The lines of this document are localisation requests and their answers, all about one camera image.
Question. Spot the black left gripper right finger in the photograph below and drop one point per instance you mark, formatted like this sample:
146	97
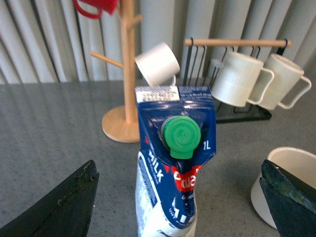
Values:
291	201

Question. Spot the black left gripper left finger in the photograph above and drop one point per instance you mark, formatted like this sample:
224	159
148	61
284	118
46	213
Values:
64	212

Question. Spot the white cup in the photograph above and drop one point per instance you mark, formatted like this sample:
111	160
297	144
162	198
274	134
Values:
300	163

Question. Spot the blue white milk carton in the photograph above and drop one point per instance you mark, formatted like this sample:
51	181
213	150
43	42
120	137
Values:
177	126

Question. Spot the wooden mug tree stand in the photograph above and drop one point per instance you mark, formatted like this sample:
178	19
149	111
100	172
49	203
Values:
121	123

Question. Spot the white ribbed mug right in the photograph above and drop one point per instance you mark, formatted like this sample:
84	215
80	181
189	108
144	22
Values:
287	74

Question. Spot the white ribbed mug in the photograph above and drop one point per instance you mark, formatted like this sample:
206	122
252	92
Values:
287	74
236	79

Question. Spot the white ribbed mug left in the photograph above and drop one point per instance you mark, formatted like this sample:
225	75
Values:
236	79

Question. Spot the black rack with wooden bar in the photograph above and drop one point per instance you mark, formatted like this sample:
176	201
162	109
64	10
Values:
204	60

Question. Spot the white mug on tree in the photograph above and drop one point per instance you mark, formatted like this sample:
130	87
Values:
158	65

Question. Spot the red mug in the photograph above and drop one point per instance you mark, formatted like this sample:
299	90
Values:
108	6

